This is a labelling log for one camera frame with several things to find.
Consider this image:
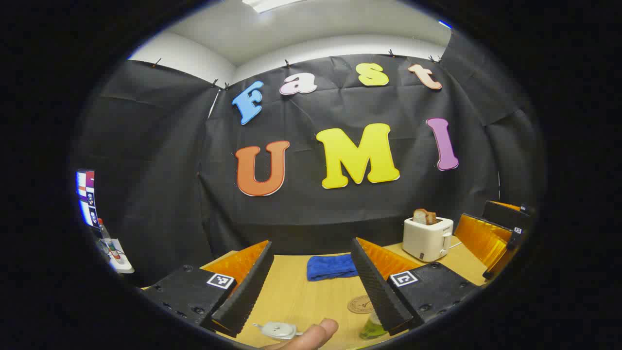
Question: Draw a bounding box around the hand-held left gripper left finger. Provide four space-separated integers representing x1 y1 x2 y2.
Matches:
140 240 274 338

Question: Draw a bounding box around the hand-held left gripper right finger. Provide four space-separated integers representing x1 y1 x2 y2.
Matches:
350 237 482 337

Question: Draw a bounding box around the round brown coaster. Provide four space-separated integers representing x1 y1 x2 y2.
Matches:
347 295 375 314

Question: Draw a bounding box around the white teacup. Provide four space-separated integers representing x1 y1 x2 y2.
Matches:
252 321 304 340

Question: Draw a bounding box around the clear green water bottle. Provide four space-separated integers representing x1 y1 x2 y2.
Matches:
359 311 389 340

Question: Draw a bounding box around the red capped plastic bottle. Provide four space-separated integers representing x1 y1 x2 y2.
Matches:
97 218 124 265

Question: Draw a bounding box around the blue towel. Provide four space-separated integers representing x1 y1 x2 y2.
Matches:
306 254 359 281

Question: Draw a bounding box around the white toaster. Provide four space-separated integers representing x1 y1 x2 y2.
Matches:
402 216 454 263

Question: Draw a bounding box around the computer monitor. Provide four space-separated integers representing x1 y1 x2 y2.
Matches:
75 169 100 229

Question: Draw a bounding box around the ceiling light panel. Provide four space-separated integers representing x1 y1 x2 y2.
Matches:
242 0 302 14

